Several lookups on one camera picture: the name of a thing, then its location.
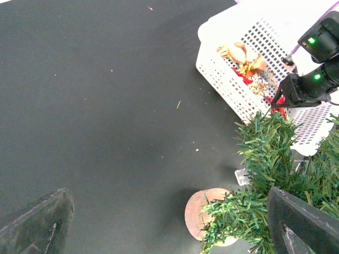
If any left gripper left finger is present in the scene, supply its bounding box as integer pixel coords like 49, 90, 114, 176
1, 188, 74, 253

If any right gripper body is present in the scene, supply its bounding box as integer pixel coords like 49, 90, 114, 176
278, 74, 322, 108

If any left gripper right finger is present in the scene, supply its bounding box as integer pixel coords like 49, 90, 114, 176
267, 187, 338, 253

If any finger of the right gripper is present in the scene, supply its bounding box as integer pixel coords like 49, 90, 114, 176
271, 88, 286, 108

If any white plastic basket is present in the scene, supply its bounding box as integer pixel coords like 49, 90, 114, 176
195, 2, 339, 157

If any small green christmas tree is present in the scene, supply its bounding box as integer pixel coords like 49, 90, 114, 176
201, 112, 338, 253

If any clear battery box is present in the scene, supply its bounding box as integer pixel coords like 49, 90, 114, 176
235, 168, 250, 186

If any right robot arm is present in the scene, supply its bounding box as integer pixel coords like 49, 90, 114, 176
271, 11, 338, 108

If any red star ornament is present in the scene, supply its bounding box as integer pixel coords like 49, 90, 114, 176
264, 96, 287, 120

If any gold bell ornament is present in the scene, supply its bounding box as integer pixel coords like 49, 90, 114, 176
217, 45, 231, 58

